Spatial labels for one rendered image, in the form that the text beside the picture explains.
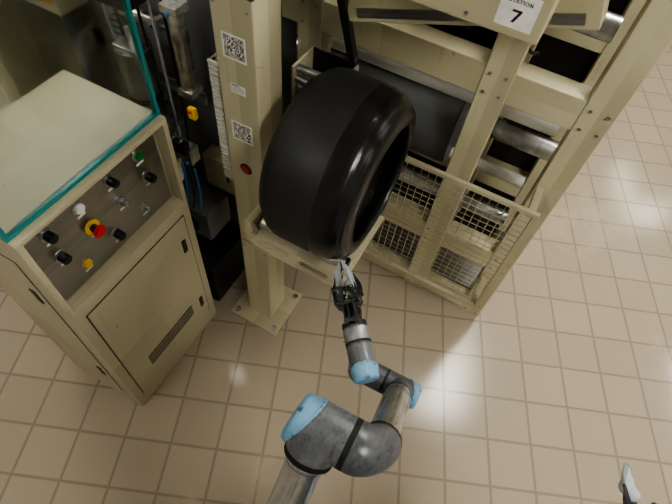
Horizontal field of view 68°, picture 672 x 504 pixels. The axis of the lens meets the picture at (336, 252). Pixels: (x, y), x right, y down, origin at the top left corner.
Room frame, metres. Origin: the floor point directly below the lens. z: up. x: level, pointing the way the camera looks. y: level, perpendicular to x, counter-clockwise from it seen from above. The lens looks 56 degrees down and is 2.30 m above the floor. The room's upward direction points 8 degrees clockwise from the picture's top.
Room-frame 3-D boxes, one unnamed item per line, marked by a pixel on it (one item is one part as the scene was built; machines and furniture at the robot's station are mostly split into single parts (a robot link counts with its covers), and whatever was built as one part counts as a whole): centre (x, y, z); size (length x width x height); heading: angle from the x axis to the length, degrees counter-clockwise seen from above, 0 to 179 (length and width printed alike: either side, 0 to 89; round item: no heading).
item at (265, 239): (0.97, 0.12, 0.83); 0.36 x 0.09 x 0.06; 68
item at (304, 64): (1.54, 0.13, 1.05); 0.20 x 0.15 x 0.30; 68
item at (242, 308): (1.18, 0.31, 0.01); 0.27 x 0.27 x 0.02; 68
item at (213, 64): (1.18, 0.40, 1.19); 0.05 x 0.04 x 0.48; 158
